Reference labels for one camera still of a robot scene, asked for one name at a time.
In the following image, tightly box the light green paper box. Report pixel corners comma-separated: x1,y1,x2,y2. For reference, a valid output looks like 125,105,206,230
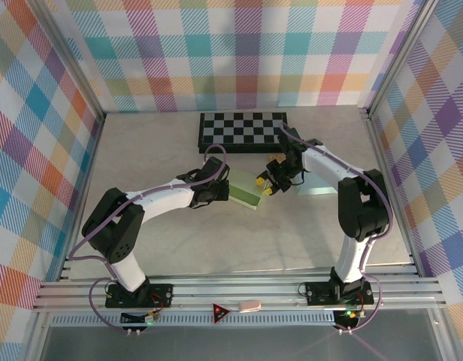
228,168,268,211

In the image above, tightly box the light blue paper box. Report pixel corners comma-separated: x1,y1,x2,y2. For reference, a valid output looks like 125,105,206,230
295,174,337,196

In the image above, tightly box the black and silver chessboard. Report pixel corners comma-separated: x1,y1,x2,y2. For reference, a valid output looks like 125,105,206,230
196,111,292,155

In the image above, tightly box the pink oval device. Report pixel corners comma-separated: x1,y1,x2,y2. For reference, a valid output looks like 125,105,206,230
237,299,262,313

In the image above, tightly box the red triangle button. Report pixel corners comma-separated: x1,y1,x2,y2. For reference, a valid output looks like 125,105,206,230
211,302,232,324

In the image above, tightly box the small circuit board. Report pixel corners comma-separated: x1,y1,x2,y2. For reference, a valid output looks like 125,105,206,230
120,310,161,325
334,308,368,325

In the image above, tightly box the grey metal panel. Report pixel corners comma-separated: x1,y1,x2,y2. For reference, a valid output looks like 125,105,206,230
39,326,449,361

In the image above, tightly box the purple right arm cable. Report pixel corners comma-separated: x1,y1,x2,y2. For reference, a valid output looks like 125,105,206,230
278,122,396,334

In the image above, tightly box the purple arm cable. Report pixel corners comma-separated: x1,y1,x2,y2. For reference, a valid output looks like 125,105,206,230
278,122,396,334
69,144,228,334

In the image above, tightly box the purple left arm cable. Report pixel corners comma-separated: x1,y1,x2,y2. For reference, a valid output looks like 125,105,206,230
69,144,228,334

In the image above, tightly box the aluminium front frame rail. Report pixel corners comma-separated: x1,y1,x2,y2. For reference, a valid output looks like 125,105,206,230
31,267,447,313

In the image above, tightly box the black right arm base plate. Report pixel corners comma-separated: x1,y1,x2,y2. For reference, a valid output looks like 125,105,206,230
305,280,375,306

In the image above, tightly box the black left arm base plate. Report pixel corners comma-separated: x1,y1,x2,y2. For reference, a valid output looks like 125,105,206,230
104,284,174,308

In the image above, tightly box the aluminium frame post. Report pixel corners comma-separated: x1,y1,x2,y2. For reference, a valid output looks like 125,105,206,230
361,0,441,117
26,0,107,127

